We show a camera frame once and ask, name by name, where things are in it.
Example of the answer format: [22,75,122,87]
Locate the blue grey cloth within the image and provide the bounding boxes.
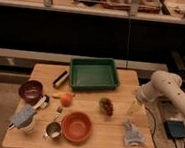
[9,104,36,129]

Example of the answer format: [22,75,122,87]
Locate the green plastic tray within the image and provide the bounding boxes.
[69,58,120,91]

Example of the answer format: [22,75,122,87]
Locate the metal cup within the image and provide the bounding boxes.
[44,121,62,141]

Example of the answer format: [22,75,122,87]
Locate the orange fruit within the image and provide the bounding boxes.
[60,94,73,107]

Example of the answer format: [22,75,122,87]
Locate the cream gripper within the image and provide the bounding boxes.
[125,101,143,120]

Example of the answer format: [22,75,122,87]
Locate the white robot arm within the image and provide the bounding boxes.
[134,70,185,117]

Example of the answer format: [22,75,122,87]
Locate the small dark green object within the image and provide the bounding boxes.
[57,107,63,113]

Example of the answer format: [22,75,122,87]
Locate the yellow banana toy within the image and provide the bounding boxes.
[52,92,65,99]

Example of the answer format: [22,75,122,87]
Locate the white black handled tool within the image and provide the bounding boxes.
[33,95,50,109]

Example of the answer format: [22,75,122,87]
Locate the black foot pedal box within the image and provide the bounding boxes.
[164,120,185,140]

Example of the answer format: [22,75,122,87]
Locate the brown pinecone toy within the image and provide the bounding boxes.
[99,98,113,116]

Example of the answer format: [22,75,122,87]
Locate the white mug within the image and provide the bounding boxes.
[7,114,39,136]

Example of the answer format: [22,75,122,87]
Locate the grey blue towel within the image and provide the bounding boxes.
[123,120,145,147]

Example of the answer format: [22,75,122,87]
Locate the orange bowl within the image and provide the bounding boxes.
[61,111,92,144]

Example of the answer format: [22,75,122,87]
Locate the dark red bowl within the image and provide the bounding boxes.
[18,80,43,105]

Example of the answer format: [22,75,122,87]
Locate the black scrub brush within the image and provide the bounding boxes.
[52,70,69,89]

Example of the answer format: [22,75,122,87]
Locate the wooden table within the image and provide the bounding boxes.
[3,70,154,148]

